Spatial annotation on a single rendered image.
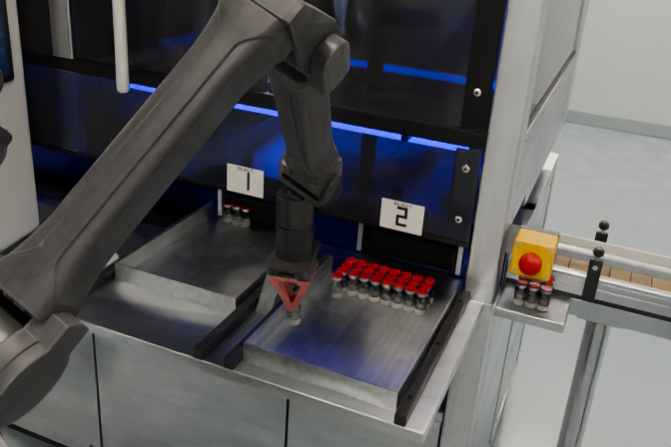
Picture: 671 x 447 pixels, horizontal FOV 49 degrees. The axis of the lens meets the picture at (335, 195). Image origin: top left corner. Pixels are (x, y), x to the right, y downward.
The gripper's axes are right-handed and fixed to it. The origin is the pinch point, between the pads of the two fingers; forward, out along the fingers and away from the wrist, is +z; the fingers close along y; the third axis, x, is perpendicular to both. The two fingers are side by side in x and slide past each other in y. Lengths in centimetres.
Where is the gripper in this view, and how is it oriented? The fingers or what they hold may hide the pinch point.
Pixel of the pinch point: (293, 301)
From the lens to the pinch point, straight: 119.2
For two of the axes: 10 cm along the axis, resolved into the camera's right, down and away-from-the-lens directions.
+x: -9.8, -1.2, 1.5
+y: 1.8, -4.2, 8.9
